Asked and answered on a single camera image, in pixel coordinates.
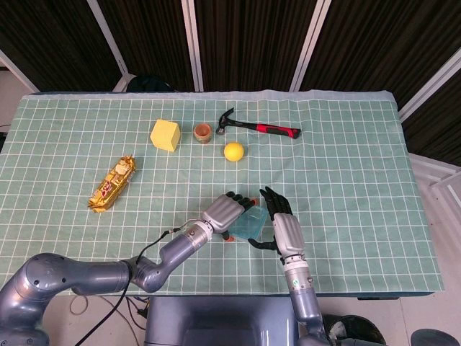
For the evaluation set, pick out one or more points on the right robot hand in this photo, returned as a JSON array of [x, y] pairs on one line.
[[288, 234]]

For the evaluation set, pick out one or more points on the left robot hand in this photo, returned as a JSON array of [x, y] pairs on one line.
[[223, 212]]

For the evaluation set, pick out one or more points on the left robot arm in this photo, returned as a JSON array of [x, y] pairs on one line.
[[90, 277]]

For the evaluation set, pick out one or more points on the yellow ball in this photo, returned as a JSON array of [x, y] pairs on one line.
[[234, 151]]

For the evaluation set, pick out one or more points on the green checkered tablecloth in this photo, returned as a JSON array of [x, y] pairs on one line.
[[342, 173]]

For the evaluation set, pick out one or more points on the small terracotta cup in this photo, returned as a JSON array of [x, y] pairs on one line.
[[202, 133]]

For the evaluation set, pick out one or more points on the black red claw hammer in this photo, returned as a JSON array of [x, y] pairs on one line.
[[266, 128]]

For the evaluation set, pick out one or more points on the yellow foam cube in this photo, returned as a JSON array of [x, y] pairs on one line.
[[165, 135]]

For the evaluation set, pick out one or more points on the blue-grey robot torso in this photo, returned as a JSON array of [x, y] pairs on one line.
[[219, 320]]

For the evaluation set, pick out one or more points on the gold snack pack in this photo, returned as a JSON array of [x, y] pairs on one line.
[[111, 185]]

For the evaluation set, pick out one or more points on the black bin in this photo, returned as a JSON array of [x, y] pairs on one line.
[[360, 331]]

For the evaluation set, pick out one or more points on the black chair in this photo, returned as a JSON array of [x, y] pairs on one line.
[[149, 83]]

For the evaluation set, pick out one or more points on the white partition frame post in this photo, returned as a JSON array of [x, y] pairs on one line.
[[108, 39], [432, 86], [192, 43], [18, 72], [309, 43]]

